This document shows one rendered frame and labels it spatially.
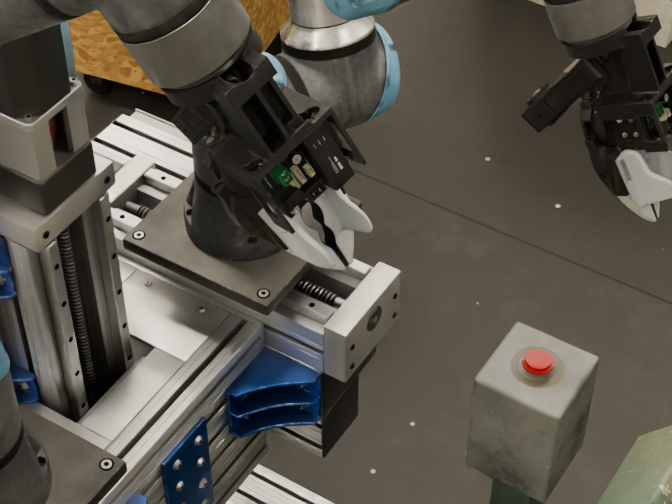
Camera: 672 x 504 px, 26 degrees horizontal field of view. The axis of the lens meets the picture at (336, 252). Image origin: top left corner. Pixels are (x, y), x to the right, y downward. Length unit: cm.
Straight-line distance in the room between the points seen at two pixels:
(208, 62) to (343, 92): 86
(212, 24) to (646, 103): 54
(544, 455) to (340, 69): 55
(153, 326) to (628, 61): 79
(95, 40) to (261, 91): 267
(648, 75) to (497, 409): 65
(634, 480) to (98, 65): 215
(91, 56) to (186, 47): 275
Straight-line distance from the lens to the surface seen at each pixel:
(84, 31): 360
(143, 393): 180
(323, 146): 95
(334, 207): 103
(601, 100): 136
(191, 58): 90
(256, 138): 91
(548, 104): 140
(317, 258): 102
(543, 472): 189
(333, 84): 175
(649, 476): 183
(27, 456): 156
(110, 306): 178
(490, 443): 191
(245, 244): 180
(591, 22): 131
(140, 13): 88
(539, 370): 183
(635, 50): 132
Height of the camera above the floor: 232
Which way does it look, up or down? 45 degrees down
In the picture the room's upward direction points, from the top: straight up
